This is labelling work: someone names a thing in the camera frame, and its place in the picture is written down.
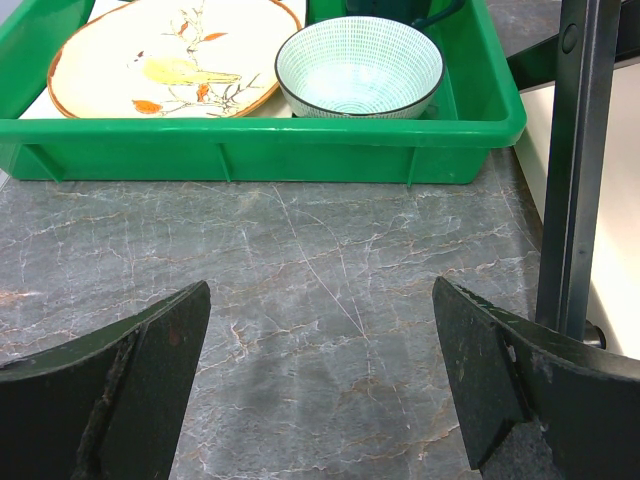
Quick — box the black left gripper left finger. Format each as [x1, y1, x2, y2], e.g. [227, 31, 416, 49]
[1, 281, 211, 479]

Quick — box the light teal patterned bowl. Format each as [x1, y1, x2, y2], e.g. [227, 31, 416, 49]
[274, 16, 445, 119]

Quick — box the oval bird pattern plate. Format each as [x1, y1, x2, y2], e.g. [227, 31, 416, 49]
[47, 1, 303, 119]

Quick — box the dark green mug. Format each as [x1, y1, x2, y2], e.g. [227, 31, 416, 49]
[344, 0, 466, 30]

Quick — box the green plastic tray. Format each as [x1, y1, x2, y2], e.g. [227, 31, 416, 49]
[1, 1, 526, 185]

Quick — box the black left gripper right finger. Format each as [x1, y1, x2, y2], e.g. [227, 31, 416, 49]
[432, 277, 639, 479]

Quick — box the black frame beige shelf rack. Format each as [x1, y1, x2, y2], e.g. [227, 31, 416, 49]
[507, 0, 639, 348]

